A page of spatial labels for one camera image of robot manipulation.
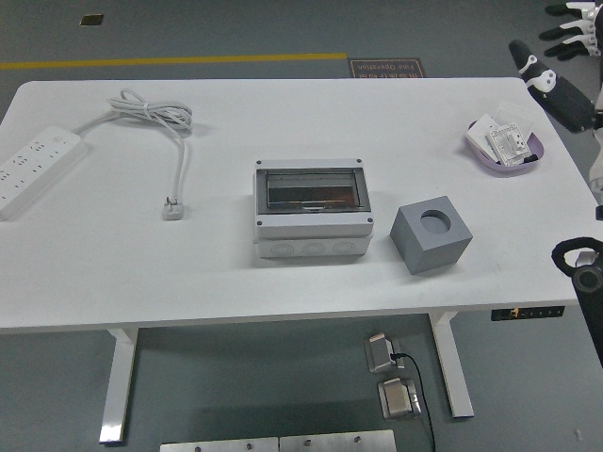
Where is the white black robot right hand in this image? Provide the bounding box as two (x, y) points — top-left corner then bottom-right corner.
(508, 0), (603, 206)

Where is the transparent hinged box lid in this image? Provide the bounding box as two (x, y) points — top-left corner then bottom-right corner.
(256, 167), (371, 216)

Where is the grey plastic junction box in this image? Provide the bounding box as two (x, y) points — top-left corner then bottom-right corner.
(253, 158), (374, 258)

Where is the plain white card box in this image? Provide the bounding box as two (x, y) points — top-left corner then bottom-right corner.
(465, 112), (501, 159)

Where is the purple plastic tray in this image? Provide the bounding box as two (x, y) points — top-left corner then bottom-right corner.
(465, 120), (546, 178)

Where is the clear plastic packet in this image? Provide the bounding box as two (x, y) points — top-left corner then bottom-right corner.
(492, 99), (536, 137)

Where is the white printed socket panel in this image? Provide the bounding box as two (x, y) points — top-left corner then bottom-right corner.
(487, 121), (531, 167)

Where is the brown floor sign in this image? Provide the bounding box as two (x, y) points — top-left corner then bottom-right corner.
(347, 57), (428, 80)

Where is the grey cube holder block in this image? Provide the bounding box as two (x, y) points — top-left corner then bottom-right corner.
(389, 195), (474, 276)

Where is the black table control panel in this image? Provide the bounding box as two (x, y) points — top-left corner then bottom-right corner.
(491, 306), (565, 322)

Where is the white table leg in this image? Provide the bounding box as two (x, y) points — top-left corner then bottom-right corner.
(97, 328), (140, 446)
(427, 311), (475, 419)

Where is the silver foot pedal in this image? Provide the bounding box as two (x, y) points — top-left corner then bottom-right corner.
(363, 332), (404, 376)
(376, 376), (423, 421)

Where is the yellow floor tape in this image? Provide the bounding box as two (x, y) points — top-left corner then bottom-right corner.
(0, 52), (349, 71)

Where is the grey metal plate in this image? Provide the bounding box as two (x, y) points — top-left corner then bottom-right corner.
(278, 428), (397, 452)
(158, 436), (280, 452)

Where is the white power strip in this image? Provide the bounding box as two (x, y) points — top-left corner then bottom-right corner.
(0, 124), (89, 221)

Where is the black pedal cable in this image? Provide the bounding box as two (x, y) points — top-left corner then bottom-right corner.
(390, 351), (437, 452)

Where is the white power cord with plug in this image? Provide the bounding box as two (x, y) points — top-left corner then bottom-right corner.
(74, 88), (194, 221)

